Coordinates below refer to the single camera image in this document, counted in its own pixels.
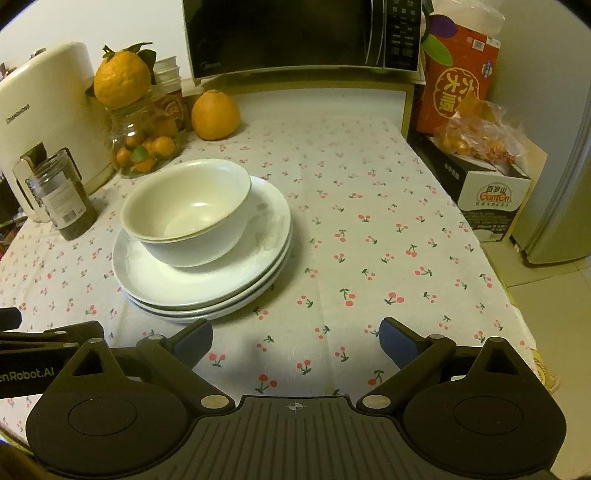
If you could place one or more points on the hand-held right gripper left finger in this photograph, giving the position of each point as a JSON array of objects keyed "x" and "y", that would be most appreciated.
[{"x": 196, "y": 341}]

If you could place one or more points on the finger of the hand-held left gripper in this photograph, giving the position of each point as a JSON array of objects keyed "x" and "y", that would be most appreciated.
[
  {"x": 55, "y": 334},
  {"x": 9, "y": 319}
]

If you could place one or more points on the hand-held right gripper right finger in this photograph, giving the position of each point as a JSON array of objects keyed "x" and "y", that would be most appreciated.
[{"x": 399, "y": 344}]

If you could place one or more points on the blue patterned plate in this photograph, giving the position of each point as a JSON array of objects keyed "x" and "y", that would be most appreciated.
[
  {"x": 281, "y": 265},
  {"x": 240, "y": 314}
]

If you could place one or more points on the plain white plate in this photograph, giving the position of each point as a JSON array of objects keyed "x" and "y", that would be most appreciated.
[{"x": 217, "y": 286}]

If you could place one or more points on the white bowl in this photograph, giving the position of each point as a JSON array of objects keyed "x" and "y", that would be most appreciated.
[{"x": 194, "y": 254}]

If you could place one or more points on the cream bowl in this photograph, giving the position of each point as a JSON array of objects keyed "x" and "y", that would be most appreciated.
[
  {"x": 184, "y": 198},
  {"x": 240, "y": 228}
]

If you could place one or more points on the plastic jar with dark contents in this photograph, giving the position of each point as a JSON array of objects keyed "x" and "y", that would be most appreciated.
[{"x": 64, "y": 203}]

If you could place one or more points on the cherry print tablecloth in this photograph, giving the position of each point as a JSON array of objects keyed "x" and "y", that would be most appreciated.
[{"x": 360, "y": 194}]

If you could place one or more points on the black and white cardboard box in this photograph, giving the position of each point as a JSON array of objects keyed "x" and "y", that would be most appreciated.
[{"x": 489, "y": 207}]

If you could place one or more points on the small mandarin oranges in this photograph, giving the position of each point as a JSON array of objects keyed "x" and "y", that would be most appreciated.
[{"x": 161, "y": 147}]

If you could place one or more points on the cream air fryer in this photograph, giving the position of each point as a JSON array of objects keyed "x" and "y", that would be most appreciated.
[{"x": 51, "y": 110}]

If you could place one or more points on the plastic bag of oranges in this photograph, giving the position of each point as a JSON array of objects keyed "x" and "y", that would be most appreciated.
[{"x": 485, "y": 138}]

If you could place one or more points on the clear glass jar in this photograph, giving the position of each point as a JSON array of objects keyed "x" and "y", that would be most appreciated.
[{"x": 131, "y": 122}]

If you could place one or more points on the jar with patterned label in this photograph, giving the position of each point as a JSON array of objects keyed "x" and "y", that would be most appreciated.
[{"x": 175, "y": 110}]

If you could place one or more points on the silver refrigerator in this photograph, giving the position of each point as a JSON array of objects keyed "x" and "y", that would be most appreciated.
[{"x": 558, "y": 161}]

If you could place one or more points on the large orange with leaves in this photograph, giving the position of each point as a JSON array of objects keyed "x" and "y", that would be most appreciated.
[{"x": 121, "y": 81}]

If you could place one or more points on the red carton box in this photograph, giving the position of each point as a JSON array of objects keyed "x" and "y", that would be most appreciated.
[{"x": 455, "y": 83}]

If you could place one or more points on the stacked white containers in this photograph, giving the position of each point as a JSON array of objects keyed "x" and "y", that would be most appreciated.
[{"x": 167, "y": 74}]

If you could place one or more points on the black microwave oven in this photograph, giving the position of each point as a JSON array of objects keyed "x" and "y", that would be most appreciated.
[{"x": 286, "y": 32}]

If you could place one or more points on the clear plastic bag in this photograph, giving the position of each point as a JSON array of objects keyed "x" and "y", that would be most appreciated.
[{"x": 466, "y": 18}]

